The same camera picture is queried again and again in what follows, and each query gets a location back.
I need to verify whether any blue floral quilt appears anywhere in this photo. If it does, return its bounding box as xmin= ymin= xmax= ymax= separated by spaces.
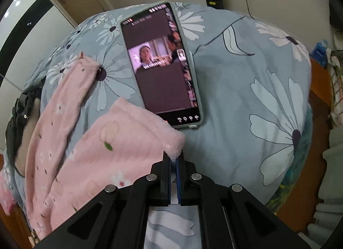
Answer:
xmin=23 ymin=3 xmax=312 ymax=212

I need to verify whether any pink fleece garment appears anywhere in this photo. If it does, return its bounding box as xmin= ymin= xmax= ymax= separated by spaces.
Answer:
xmin=1 ymin=54 xmax=185 ymax=239

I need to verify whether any white black wardrobe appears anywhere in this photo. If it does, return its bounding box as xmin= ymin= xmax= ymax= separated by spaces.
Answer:
xmin=1 ymin=0 xmax=73 ymax=150

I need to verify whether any smartphone with grey case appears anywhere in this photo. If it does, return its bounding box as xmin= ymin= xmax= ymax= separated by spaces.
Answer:
xmin=120 ymin=1 xmax=203 ymax=129

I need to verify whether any black garment pile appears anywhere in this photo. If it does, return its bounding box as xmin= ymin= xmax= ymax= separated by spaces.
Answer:
xmin=6 ymin=77 xmax=46 ymax=176

